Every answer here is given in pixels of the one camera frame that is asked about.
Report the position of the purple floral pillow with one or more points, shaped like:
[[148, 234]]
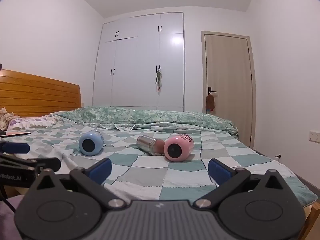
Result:
[[27, 123]]

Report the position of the pink cup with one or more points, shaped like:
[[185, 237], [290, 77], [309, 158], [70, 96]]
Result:
[[181, 142]]

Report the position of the beige floral cloth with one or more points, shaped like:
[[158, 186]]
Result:
[[6, 117]]

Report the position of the green floral duvet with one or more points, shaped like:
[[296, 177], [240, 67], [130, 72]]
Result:
[[150, 116]]

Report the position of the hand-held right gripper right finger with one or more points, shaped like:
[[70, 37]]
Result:
[[220, 172]]

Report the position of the steel bottle brown cap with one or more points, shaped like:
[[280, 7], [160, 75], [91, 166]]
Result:
[[147, 143]]

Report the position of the white wardrobe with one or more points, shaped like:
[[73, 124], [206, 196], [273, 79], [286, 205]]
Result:
[[140, 67]]

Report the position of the purple cloth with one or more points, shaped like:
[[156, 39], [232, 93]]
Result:
[[7, 220]]

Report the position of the blue cup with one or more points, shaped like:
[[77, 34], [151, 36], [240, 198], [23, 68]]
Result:
[[96, 140]]

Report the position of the wooden headboard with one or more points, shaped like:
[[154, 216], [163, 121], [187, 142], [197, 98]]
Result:
[[37, 92]]

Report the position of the beige door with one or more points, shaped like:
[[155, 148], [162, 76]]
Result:
[[230, 80]]

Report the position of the wall socket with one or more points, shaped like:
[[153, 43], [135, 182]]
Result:
[[315, 136]]

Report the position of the wooden bed frame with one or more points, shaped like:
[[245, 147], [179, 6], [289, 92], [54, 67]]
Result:
[[312, 220]]

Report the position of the flat dark phone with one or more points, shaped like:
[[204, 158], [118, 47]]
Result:
[[15, 134]]

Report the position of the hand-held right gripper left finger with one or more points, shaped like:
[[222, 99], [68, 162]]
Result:
[[101, 172]]

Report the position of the checked bed sheet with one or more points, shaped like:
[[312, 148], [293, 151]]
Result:
[[155, 171]]

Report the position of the black plug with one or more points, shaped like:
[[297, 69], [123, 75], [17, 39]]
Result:
[[278, 156]]

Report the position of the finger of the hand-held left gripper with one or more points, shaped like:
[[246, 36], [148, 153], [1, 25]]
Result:
[[47, 163], [17, 147]]

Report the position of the brown hanging toy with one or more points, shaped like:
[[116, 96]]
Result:
[[210, 103]]

